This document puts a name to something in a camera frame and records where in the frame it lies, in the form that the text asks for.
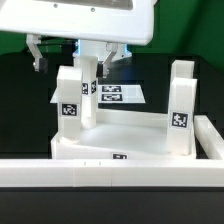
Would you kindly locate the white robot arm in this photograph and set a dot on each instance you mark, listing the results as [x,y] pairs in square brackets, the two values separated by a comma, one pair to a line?
[103,28]

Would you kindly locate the white desk top tray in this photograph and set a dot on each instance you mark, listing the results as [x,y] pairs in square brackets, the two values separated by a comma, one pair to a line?
[124,135]

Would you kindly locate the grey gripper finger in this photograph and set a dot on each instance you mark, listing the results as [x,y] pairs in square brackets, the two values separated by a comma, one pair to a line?
[40,63]
[107,53]

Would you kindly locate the white base marker plate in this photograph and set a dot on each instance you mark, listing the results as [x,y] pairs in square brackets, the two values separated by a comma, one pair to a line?
[127,94]

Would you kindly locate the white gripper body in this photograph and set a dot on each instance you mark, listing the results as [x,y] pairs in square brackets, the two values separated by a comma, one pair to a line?
[117,21]

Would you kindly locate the white L-shaped obstacle fence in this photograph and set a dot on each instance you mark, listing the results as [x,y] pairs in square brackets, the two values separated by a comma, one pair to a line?
[207,169]

